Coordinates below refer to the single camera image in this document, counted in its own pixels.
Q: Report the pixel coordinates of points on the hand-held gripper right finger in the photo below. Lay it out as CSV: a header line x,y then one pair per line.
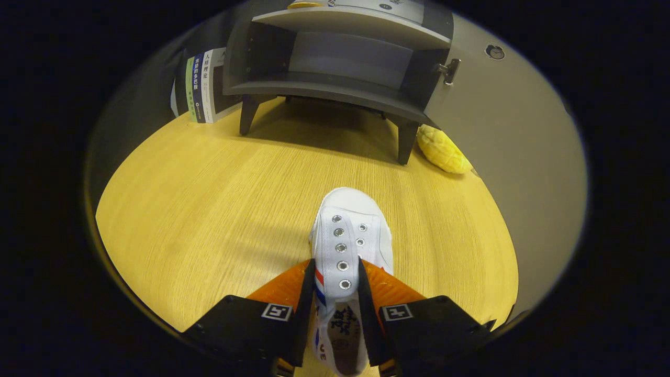
x,y
369,330

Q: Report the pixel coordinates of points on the yellow bun-shaped toy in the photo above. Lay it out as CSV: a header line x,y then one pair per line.
x,y
445,152

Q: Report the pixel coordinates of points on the white canvas shoe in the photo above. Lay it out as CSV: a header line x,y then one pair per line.
x,y
348,209

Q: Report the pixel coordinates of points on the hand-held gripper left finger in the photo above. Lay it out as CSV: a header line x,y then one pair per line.
x,y
306,324

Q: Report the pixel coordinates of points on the dark grey shoe cabinet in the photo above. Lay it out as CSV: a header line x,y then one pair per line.
x,y
335,91

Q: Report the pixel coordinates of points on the dark blue spine book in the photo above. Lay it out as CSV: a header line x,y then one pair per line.
x,y
199,84

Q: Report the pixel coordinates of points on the white spine book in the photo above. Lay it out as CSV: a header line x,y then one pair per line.
x,y
212,84

